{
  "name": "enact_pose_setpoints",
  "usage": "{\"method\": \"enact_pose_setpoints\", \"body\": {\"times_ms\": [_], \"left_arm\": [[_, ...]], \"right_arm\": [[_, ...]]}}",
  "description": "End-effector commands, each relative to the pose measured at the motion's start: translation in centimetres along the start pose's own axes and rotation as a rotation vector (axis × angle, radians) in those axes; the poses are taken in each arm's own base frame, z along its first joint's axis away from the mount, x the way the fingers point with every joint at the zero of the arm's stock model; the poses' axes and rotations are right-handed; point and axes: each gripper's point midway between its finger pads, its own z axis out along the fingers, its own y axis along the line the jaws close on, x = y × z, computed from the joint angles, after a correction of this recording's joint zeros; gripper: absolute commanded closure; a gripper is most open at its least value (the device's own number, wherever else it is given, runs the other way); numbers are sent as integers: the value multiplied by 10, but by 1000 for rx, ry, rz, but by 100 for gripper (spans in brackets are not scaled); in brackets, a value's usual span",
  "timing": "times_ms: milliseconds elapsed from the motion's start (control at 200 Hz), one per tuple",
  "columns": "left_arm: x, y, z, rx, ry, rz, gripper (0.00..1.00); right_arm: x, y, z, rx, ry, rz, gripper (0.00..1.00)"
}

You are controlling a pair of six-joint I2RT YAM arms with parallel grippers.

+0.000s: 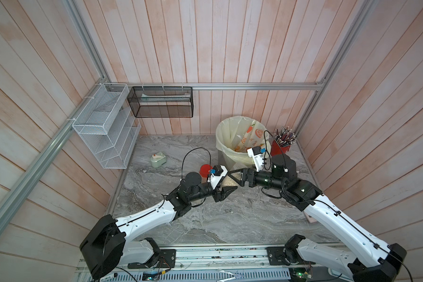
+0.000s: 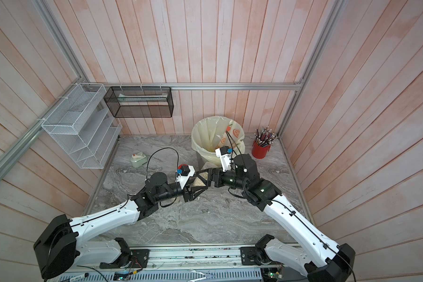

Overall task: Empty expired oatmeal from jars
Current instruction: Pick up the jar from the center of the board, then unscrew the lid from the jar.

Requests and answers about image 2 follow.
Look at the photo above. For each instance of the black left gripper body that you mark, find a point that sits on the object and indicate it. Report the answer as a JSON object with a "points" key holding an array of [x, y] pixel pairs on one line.
{"points": [[171, 192]]}

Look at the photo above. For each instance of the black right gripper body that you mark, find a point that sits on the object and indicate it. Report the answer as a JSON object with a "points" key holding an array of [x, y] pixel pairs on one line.
{"points": [[232, 180]]}

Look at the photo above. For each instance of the cream trash bag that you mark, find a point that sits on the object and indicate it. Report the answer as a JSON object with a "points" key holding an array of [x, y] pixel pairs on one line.
{"points": [[215, 132]]}

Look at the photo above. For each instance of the white wire mesh shelf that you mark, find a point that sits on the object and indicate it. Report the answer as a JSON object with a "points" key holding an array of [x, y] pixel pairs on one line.
{"points": [[85, 131]]}

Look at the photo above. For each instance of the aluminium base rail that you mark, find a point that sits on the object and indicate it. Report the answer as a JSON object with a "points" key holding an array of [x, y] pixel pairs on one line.
{"points": [[194, 257]]}

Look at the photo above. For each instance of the green small box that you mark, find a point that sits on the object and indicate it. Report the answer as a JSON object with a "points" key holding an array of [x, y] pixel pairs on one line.
{"points": [[138, 159]]}

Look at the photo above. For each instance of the colored pencils bunch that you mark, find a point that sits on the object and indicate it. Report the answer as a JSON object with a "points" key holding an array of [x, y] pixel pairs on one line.
{"points": [[265, 136]]}

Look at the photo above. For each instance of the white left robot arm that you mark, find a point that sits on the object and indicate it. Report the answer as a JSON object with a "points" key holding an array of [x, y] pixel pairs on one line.
{"points": [[67, 242]]}

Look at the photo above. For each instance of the wide oatmeal jar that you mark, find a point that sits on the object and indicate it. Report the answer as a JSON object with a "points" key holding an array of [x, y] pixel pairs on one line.
{"points": [[202, 179]]}

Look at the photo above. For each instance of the red lidded oatmeal jar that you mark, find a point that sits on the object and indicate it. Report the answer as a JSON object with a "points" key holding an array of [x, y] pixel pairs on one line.
{"points": [[183, 168]]}

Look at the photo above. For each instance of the red pencil cup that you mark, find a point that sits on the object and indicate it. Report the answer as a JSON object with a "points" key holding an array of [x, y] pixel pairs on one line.
{"points": [[260, 152]]}

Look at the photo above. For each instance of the grey trash bin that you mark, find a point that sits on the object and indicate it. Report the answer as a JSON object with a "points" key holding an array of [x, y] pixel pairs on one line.
{"points": [[204, 164]]}

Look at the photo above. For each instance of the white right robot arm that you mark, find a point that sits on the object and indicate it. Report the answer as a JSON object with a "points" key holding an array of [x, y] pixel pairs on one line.
{"points": [[319, 259]]}

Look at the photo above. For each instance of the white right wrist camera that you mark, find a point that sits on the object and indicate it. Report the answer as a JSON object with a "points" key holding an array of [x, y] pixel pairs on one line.
{"points": [[224, 155]]}

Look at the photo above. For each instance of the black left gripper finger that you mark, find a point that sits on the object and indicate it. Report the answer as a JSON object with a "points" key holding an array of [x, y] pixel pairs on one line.
{"points": [[191, 179], [191, 193]]}

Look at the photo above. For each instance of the black wire mesh basket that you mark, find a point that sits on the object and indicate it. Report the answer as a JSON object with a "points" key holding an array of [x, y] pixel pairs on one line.
{"points": [[140, 101]]}

